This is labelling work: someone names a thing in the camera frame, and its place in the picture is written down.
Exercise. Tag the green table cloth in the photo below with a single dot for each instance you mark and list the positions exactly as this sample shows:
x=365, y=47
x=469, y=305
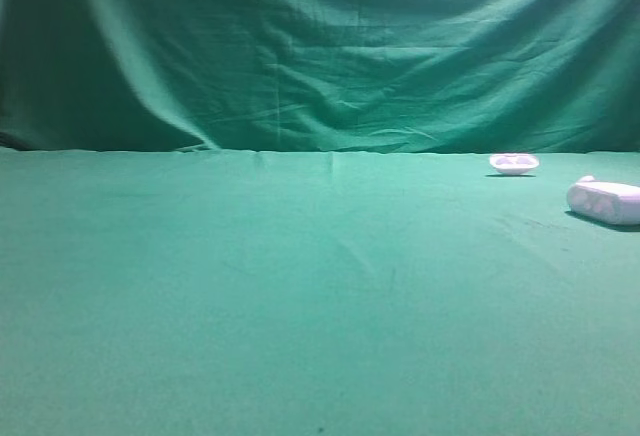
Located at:
x=243, y=293

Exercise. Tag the white open earphone case lid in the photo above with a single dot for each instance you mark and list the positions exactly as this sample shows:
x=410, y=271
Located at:
x=513, y=164

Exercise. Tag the white bluetooth earphone case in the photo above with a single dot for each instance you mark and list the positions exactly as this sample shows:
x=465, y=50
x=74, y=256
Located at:
x=611, y=203

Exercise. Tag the green backdrop curtain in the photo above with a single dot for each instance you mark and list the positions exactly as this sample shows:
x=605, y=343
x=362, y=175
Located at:
x=389, y=76

